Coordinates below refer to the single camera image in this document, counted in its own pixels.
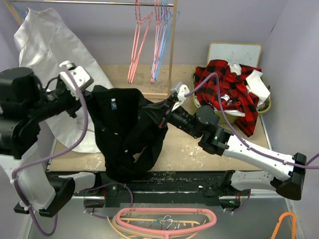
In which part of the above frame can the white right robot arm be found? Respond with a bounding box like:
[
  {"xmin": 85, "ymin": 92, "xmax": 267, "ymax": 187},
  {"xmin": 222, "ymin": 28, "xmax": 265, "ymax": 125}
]
[{"xmin": 142, "ymin": 96, "xmax": 306, "ymax": 201}]

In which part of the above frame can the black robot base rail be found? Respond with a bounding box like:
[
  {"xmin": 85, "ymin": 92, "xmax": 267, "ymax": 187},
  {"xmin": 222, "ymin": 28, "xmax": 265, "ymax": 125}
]
[{"xmin": 74, "ymin": 171, "xmax": 250, "ymax": 207}]

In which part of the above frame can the white hanging shirt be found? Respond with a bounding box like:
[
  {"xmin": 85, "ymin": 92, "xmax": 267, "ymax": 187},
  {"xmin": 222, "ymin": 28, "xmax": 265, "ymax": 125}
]
[{"xmin": 14, "ymin": 8, "xmax": 113, "ymax": 153}]

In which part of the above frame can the yellow framed whiteboard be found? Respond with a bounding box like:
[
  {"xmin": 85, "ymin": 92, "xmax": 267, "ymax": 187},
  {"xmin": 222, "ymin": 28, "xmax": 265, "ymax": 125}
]
[{"xmin": 207, "ymin": 42, "xmax": 262, "ymax": 67}]

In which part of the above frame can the red black plaid shirt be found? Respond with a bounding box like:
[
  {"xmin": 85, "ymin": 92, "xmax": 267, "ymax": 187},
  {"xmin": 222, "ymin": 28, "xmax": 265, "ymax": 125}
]
[{"xmin": 194, "ymin": 60, "xmax": 262, "ymax": 137}]

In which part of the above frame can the orange hanger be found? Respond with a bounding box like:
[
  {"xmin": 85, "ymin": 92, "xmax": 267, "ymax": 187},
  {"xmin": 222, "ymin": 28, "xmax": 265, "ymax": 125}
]
[{"xmin": 270, "ymin": 212, "xmax": 298, "ymax": 239}]

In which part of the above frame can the olive green laundry basket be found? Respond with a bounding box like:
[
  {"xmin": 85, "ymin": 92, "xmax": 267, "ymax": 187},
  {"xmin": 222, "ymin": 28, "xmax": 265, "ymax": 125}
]
[{"xmin": 191, "ymin": 72, "xmax": 271, "ymax": 117}]

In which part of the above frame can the beige hanger on tray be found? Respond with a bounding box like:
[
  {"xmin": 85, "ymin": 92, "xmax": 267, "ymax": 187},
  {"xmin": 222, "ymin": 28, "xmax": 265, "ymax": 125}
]
[{"xmin": 108, "ymin": 218, "xmax": 216, "ymax": 239}]

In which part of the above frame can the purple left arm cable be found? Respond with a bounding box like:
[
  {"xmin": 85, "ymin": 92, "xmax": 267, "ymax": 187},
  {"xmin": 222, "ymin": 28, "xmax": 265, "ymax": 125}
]
[{"xmin": 10, "ymin": 64, "xmax": 90, "ymax": 237}]

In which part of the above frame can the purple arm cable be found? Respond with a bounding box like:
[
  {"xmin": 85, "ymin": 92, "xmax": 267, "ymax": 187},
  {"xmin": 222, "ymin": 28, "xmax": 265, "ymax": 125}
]
[
  {"xmin": 185, "ymin": 72, "xmax": 319, "ymax": 170},
  {"xmin": 10, "ymin": 64, "xmax": 90, "ymax": 237}
]

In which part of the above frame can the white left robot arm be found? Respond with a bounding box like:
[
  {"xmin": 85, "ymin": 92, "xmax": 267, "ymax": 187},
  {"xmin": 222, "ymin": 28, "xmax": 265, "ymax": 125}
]
[{"xmin": 0, "ymin": 63, "xmax": 103, "ymax": 218}]

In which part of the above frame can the white cloth in basket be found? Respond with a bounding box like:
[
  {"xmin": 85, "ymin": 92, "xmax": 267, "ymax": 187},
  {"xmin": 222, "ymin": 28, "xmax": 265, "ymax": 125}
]
[{"xmin": 228, "ymin": 63, "xmax": 270, "ymax": 109}]

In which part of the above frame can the black button shirt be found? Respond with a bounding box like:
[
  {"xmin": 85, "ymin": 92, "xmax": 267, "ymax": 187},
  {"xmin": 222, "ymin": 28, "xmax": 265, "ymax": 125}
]
[{"xmin": 86, "ymin": 85, "xmax": 168, "ymax": 182}]

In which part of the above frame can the blue hanger on rack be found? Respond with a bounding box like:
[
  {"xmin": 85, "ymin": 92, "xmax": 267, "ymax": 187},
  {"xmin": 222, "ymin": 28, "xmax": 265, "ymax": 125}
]
[{"xmin": 152, "ymin": 0, "xmax": 180, "ymax": 84}]

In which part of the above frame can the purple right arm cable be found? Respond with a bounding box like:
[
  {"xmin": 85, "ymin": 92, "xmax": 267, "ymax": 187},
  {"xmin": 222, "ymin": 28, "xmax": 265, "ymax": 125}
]
[{"xmin": 185, "ymin": 72, "xmax": 319, "ymax": 170}]

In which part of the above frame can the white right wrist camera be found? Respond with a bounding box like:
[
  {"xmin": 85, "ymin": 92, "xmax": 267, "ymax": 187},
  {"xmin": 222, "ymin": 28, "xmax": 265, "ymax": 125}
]
[{"xmin": 170, "ymin": 82, "xmax": 190, "ymax": 112}]

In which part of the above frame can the wooden clothes rack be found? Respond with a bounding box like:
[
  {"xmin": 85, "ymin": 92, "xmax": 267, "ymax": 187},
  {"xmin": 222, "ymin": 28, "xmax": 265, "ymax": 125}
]
[{"xmin": 2, "ymin": 0, "xmax": 179, "ymax": 100}]

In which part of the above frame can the blue hanger under white shirt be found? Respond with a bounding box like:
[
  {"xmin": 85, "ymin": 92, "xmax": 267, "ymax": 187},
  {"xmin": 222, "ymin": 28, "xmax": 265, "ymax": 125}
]
[{"xmin": 8, "ymin": 0, "xmax": 25, "ymax": 22}]

